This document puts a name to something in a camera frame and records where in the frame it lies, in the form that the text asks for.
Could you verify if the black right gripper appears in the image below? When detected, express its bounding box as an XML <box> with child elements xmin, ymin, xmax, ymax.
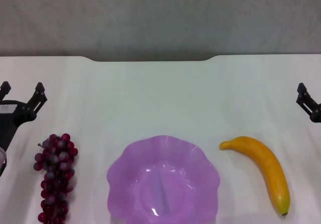
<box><xmin>296</xmin><ymin>82</ymin><xmax>321</xmax><ymax>124</ymax></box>

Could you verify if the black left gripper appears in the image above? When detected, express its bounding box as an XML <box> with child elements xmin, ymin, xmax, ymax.
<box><xmin>0</xmin><ymin>81</ymin><xmax>48</xmax><ymax>151</ymax></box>

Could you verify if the yellow banana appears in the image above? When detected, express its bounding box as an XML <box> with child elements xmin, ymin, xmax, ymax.
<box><xmin>219</xmin><ymin>136</ymin><xmax>291</xmax><ymax>216</ymax></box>

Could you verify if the dark red grape bunch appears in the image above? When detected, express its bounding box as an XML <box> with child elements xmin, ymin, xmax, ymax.
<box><xmin>33</xmin><ymin>133</ymin><xmax>79</xmax><ymax>223</ymax></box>

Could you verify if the purple wavy plastic plate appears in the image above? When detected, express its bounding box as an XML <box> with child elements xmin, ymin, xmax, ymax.
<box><xmin>106</xmin><ymin>135</ymin><xmax>221</xmax><ymax>224</ymax></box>

